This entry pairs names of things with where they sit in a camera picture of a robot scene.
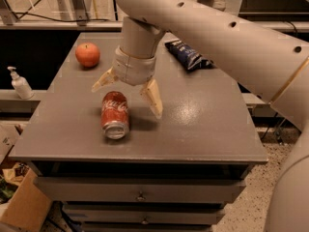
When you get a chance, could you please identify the blue chip bag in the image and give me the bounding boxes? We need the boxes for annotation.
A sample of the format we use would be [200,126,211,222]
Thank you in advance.
[164,40,212,72]

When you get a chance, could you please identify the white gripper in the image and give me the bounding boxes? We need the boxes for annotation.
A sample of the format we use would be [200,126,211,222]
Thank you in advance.
[91,46,163,119]

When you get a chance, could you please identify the black cable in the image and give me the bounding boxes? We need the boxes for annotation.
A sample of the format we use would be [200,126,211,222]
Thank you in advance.
[13,12,110,23]

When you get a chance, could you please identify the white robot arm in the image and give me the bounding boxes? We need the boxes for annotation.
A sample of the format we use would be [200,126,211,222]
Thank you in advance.
[93,0,309,232]

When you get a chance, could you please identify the red coke can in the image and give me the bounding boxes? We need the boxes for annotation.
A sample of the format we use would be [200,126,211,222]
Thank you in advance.
[101,91,129,140]

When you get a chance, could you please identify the white pump soap bottle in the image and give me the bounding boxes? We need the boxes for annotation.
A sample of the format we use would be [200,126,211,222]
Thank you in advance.
[8,67,34,100]

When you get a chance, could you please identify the red apple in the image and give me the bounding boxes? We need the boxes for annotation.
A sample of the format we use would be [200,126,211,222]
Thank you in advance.
[75,43,100,68]

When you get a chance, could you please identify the drawer knob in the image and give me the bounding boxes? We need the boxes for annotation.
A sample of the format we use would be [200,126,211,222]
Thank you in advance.
[141,217,149,225]
[136,192,146,202]

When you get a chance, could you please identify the top drawer knob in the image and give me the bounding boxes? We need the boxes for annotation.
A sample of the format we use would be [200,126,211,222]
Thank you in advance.
[136,192,146,202]

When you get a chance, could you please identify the grey drawer cabinet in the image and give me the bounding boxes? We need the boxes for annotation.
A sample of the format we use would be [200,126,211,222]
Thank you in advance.
[11,33,267,232]

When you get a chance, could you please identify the cardboard box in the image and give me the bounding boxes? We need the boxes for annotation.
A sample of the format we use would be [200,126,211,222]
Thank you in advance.
[0,123,53,232]

